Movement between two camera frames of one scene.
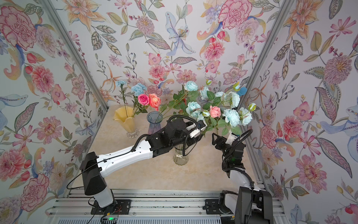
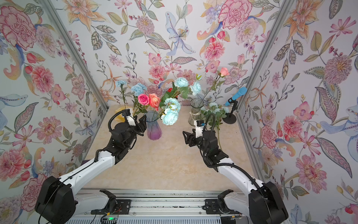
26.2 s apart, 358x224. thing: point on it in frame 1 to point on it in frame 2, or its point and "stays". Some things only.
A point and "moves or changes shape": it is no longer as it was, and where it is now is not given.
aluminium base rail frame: x=148 y=207 stays
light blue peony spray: x=190 y=97 moves or changes shape
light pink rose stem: x=215 y=112 to x=223 y=72
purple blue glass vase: x=154 y=119 stays
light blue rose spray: x=232 y=116 to x=216 y=113
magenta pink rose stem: x=143 y=101 stays
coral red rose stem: x=154 y=101 stays
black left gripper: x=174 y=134 to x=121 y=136
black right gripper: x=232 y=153 to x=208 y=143
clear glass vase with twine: x=179 y=158 to x=195 y=113
